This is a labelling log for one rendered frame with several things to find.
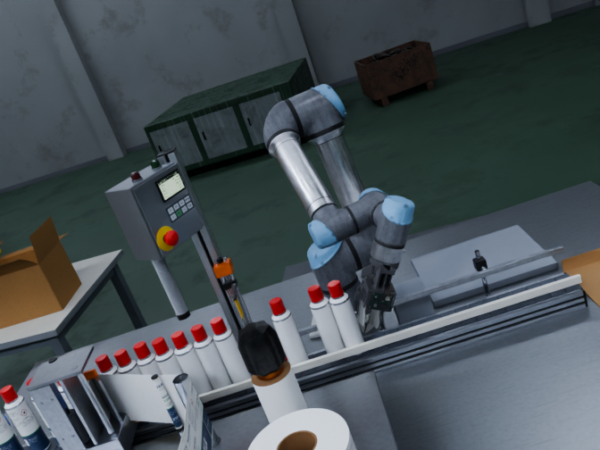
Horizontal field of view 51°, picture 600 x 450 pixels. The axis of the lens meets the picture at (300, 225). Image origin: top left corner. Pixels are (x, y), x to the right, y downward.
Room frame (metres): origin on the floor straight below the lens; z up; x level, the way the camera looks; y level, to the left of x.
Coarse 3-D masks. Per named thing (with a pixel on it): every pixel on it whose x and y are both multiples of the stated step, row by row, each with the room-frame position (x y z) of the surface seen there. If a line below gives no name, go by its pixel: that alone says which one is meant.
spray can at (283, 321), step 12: (276, 300) 1.43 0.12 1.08; (276, 312) 1.42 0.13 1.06; (288, 312) 1.42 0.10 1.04; (276, 324) 1.41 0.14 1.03; (288, 324) 1.41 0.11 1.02; (288, 336) 1.41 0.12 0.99; (288, 348) 1.41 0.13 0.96; (300, 348) 1.41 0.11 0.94; (288, 360) 1.42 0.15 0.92; (300, 360) 1.41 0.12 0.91
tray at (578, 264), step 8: (576, 256) 1.50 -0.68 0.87; (584, 256) 1.50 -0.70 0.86; (592, 256) 1.49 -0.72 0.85; (568, 264) 1.50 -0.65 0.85; (576, 264) 1.50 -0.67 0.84; (584, 264) 1.50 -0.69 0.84; (592, 264) 1.49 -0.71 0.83; (568, 272) 1.49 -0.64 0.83; (576, 272) 1.48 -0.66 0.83; (584, 272) 1.46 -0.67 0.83; (592, 272) 1.45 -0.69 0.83; (584, 280) 1.43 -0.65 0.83; (592, 280) 1.41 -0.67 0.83; (584, 288) 1.39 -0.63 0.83; (592, 288) 1.38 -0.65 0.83; (592, 296) 1.35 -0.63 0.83
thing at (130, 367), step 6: (114, 354) 1.45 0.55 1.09; (120, 354) 1.44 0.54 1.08; (126, 354) 1.45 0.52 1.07; (120, 360) 1.44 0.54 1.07; (126, 360) 1.44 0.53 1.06; (132, 360) 1.46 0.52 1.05; (120, 366) 1.44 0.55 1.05; (126, 366) 1.44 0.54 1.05; (132, 366) 1.44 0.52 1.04; (120, 372) 1.44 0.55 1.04; (126, 372) 1.43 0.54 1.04; (132, 372) 1.43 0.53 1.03; (138, 372) 1.45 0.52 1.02
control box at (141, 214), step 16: (144, 176) 1.51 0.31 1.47; (160, 176) 1.50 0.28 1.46; (112, 192) 1.47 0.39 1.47; (128, 192) 1.44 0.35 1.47; (144, 192) 1.45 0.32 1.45; (112, 208) 1.49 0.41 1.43; (128, 208) 1.45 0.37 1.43; (144, 208) 1.44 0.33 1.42; (160, 208) 1.47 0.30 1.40; (128, 224) 1.47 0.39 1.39; (144, 224) 1.44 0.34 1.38; (160, 224) 1.46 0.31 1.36; (176, 224) 1.49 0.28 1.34; (192, 224) 1.53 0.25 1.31; (128, 240) 1.49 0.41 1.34; (144, 240) 1.45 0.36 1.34; (160, 240) 1.44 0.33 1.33; (144, 256) 1.47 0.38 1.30; (160, 256) 1.44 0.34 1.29
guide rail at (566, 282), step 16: (544, 288) 1.34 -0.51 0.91; (560, 288) 1.33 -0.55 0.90; (496, 304) 1.35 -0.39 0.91; (448, 320) 1.35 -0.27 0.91; (384, 336) 1.38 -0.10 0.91; (400, 336) 1.36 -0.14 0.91; (336, 352) 1.38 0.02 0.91; (352, 352) 1.37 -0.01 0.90; (304, 368) 1.38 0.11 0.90; (240, 384) 1.39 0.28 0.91; (208, 400) 1.40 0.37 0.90
